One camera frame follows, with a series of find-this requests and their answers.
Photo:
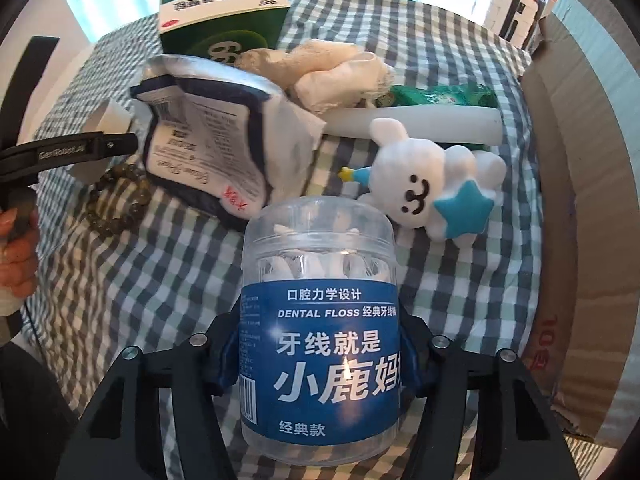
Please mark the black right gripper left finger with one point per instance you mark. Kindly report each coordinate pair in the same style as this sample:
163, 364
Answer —
119, 437

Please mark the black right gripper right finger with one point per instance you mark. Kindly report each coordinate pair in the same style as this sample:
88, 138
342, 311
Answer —
517, 436

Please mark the navy white foil pouch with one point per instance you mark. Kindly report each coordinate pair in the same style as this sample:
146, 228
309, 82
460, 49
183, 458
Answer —
224, 141

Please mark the clear dental floss jar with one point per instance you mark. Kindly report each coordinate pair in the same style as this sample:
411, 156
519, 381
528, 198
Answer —
319, 332

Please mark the green white medicine box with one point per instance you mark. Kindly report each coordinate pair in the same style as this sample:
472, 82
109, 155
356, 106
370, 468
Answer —
220, 29

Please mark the white bunny plush toy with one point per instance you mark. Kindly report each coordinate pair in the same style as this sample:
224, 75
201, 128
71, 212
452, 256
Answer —
448, 192

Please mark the white foam tube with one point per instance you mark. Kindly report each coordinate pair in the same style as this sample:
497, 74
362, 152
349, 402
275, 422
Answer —
441, 123

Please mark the person's left hand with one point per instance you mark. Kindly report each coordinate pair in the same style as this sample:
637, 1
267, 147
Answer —
19, 261

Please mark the brown cardboard box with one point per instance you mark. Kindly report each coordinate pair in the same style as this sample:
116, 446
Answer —
582, 93

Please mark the green white checkered tablecloth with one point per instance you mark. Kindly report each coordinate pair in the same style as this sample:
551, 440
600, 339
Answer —
167, 279

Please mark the green plastic packet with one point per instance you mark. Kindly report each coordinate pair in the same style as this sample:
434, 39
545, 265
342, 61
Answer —
471, 94

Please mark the white hard suitcase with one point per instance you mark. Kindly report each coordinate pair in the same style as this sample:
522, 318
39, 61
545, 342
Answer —
511, 20

